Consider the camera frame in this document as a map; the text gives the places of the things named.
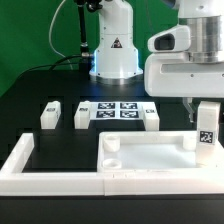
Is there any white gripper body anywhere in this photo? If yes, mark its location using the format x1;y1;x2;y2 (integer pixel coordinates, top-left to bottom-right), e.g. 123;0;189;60
144;52;224;98

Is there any white desk top tray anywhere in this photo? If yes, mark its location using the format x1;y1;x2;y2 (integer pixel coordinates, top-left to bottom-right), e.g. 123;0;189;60
97;131;224;172

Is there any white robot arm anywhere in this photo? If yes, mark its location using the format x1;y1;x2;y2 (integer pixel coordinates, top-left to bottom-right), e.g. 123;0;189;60
90;0;224;108

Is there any fiducial marker sheet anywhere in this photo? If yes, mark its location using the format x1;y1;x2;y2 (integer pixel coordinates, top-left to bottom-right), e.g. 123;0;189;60
90;101;143;120

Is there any black cable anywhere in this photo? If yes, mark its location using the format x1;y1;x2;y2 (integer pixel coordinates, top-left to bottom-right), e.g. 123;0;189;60
13;54;92;84

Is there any white cable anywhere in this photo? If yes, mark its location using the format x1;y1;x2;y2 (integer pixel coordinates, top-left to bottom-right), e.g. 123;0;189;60
48;0;75;71

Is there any white U-shaped fence frame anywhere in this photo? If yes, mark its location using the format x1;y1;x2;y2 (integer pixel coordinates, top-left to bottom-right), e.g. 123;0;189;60
0;133;224;196

